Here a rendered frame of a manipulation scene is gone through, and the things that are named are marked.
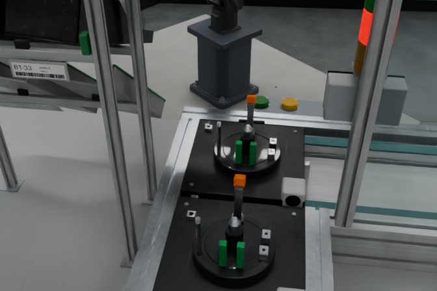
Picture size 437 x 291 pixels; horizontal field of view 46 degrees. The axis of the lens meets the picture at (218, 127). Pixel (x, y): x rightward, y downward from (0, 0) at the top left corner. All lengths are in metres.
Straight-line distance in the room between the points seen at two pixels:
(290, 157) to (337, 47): 2.62
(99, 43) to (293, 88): 0.88
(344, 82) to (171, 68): 0.87
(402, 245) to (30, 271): 0.70
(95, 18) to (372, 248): 0.64
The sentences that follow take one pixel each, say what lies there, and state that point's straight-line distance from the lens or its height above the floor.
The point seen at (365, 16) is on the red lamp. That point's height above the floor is 1.35.
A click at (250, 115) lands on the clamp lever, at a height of 1.03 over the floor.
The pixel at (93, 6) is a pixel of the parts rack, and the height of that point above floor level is 1.39.
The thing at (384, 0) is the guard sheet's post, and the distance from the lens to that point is 0.73.
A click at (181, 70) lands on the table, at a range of 1.60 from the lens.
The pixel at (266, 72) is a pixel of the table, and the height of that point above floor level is 0.86.
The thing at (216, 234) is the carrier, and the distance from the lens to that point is 0.90.
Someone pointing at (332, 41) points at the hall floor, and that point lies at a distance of 3.74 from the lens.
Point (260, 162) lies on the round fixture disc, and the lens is 1.04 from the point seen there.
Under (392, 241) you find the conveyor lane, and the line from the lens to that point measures 1.02.
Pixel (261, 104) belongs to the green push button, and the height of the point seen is 0.97.
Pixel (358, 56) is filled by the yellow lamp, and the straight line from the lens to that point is 0.80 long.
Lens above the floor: 1.66
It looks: 36 degrees down
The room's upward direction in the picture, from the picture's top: straight up
